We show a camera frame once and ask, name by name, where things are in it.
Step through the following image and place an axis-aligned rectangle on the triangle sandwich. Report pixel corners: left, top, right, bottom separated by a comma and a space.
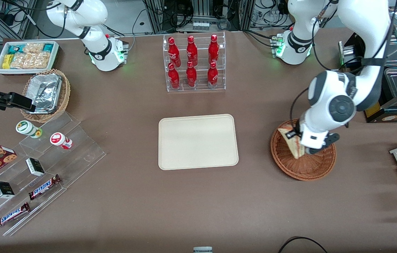
278, 127, 306, 160

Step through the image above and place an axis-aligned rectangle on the brown round wicker basket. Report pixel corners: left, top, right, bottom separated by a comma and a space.
271, 119, 337, 182

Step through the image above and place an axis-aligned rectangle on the light wicker basket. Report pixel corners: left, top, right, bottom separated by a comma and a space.
20, 69, 71, 123

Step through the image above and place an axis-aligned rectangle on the beige plastic tray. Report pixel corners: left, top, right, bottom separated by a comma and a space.
158, 114, 239, 171

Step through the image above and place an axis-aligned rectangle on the green lid yogurt bottle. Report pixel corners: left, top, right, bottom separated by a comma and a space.
15, 120, 43, 139

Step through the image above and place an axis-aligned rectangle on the aluminium foil container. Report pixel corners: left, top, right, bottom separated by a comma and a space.
26, 73, 63, 114

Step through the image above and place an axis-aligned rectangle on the large clear rice cracker bag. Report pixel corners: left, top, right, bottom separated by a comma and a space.
10, 52, 51, 70

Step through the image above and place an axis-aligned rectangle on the small clear rice cracker bag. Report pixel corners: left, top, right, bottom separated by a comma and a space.
23, 43, 45, 54

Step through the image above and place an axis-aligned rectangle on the red lid yogurt bottle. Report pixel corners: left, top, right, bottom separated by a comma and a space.
50, 132, 73, 150

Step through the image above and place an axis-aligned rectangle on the white rectangular snack bin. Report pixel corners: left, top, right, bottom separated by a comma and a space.
0, 41, 60, 76

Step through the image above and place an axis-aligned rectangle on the small black box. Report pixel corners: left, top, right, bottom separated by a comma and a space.
0, 181, 15, 200
25, 157, 46, 177

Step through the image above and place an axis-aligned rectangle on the clear acrylic step display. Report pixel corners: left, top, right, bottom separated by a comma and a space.
0, 111, 107, 237

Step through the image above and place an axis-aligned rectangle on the Snickers chocolate bar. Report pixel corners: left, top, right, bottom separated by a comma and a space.
28, 174, 62, 201
0, 202, 31, 230

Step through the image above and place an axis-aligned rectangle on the red cola bottle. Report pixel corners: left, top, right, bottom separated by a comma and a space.
207, 61, 219, 89
186, 61, 198, 88
168, 63, 181, 90
208, 34, 220, 65
168, 37, 182, 67
186, 35, 199, 67

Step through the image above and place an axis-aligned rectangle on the clear acrylic bottle rack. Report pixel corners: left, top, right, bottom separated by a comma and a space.
163, 31, 227, 93

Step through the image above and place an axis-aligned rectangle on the black food warmer case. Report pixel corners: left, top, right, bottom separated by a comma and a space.
338, 0, 397, 124

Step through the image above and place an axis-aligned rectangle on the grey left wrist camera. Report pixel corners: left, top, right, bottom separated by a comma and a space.
305, 132, 340, 156

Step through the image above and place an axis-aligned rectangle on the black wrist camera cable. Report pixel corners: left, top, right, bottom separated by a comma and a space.
289, 88, 310, 132

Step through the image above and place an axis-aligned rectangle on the black cable loop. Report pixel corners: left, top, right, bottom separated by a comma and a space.
277, 236, 329, 253

